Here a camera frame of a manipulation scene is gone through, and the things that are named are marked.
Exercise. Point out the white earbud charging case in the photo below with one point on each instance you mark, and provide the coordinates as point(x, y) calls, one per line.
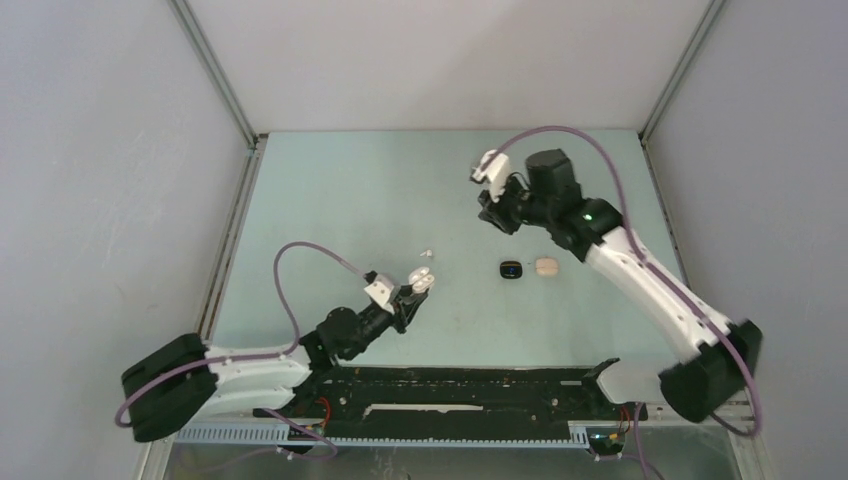
point(421, 280)

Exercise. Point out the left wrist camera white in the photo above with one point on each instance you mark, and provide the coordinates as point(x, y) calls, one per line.
point(381, 290)

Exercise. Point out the black earbud charging case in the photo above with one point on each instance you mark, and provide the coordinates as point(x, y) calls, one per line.
point(511, 270)

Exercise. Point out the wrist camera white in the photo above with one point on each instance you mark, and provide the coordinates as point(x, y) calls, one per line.
point(493, 171)
point(381, 290)

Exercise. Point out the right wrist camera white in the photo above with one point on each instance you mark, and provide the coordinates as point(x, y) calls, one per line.
point(493, 171)

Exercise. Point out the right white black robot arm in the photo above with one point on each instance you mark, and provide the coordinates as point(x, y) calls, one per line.
point(714, 354)

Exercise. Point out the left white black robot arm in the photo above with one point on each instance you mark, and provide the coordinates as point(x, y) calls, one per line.
point(189, 378)

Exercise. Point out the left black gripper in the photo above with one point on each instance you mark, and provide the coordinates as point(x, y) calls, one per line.
point(404, 311)

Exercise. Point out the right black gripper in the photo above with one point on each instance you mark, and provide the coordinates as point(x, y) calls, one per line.
point(494, 211)

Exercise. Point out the aluminium rail frame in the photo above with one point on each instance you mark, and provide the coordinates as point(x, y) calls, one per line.
point(242, 446)

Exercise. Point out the pink earbud charging case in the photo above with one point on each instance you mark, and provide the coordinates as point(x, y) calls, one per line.
point(546, 267)

